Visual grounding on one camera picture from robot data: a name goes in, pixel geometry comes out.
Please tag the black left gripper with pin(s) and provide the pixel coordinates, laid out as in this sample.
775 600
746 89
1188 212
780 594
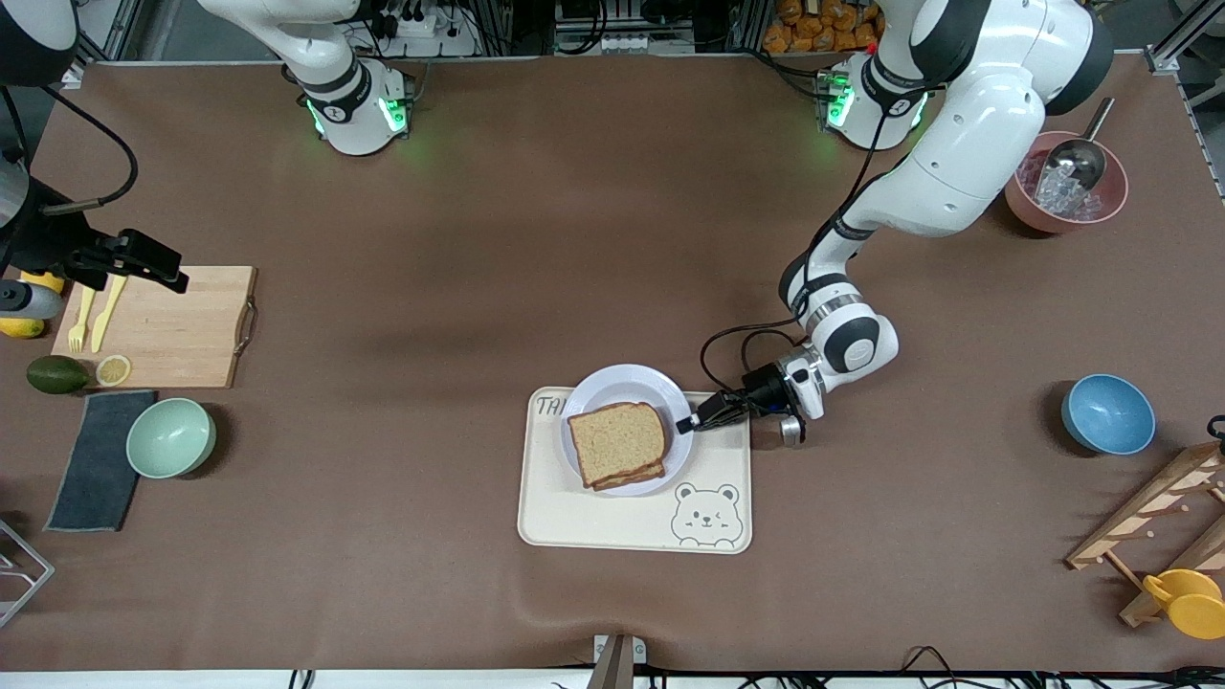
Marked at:
760 389

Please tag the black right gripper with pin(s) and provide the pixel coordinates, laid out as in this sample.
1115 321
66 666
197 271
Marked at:
46 241

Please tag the white round plate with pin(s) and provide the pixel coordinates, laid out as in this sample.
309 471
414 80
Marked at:
622 383

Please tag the plain brown bread slice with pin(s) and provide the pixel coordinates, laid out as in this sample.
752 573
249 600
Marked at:
617 442

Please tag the cream bear print tray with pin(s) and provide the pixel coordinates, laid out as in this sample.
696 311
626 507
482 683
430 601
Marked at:
622 526

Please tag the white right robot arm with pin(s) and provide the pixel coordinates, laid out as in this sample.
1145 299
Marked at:
354 115

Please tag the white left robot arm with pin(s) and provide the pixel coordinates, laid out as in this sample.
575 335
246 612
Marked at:
976 144

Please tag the yellow plastic knife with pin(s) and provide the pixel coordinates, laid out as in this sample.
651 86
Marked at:
103 321

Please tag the round yellow lemon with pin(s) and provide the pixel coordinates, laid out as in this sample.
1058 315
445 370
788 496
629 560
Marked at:
46 280

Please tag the yellow plastic fork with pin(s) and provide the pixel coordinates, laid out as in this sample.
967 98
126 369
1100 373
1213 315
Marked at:
78 330

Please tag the wooden cutting board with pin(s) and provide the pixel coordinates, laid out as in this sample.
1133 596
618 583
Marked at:
182 325

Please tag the lemon slice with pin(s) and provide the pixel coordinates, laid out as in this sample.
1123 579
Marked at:
113 370

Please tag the oval yellow lemon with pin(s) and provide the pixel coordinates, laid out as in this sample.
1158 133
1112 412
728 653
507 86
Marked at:
19 328

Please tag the green avocado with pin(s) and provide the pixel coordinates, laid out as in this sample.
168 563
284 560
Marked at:
55 374

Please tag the mint green bowl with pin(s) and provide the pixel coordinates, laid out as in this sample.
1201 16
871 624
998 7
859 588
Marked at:
170 438

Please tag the grey cloth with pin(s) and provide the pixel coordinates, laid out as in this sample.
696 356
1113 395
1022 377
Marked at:
96 469

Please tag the metal table clamp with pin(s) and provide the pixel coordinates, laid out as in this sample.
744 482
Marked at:
614 660

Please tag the pink bowl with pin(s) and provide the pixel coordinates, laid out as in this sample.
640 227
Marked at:
1024 206

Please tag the white power strip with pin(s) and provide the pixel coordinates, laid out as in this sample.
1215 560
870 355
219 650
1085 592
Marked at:
421 27

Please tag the blue bowl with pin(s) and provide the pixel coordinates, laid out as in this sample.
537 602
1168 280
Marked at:
1110 416

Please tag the grey power strip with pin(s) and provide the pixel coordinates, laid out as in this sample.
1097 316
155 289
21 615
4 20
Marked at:
612 43

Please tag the orange snack pile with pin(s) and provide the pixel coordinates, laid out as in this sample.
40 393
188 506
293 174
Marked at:
804 29

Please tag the clear ice cubes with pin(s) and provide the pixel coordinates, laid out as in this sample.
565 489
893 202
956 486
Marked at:
1057 199

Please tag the wooden cup rack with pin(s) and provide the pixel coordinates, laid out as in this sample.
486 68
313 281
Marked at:
1139 522

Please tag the metal scoop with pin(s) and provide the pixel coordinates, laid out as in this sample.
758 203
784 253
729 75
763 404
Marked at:
1077 161

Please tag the yellow cup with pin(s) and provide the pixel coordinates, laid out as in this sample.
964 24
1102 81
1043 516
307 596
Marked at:
1196 608

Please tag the aluminium frame strut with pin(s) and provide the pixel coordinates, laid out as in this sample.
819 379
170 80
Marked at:
1163 59

